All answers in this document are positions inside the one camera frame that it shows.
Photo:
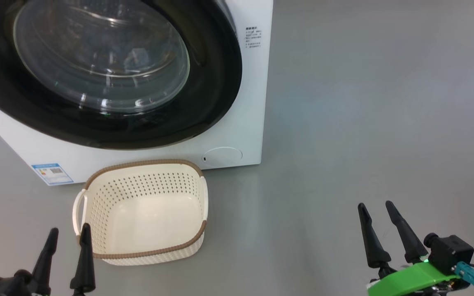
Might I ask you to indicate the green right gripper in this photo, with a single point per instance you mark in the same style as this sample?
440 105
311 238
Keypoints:
410 279

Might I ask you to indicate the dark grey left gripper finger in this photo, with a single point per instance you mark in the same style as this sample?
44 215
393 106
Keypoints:
84 263
45 263

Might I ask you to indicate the dark round glass washer door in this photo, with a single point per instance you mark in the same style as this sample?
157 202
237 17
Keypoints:
212 102

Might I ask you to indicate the cream perforated laundry basket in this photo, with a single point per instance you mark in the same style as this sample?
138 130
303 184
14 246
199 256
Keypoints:
150 213

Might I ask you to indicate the white front-load washing machine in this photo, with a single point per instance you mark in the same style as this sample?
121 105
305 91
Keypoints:
253 102

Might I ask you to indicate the blue energy label sticker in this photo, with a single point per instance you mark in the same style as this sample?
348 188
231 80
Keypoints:
52 173

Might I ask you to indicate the round white filter cover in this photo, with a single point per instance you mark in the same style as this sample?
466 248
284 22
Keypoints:
222 156

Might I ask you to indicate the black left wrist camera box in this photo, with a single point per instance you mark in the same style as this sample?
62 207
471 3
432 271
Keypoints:
6 287

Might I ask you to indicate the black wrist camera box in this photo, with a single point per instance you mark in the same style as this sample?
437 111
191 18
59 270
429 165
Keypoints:
451 253
6 287

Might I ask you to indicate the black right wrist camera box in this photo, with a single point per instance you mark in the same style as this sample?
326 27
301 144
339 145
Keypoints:
451 253

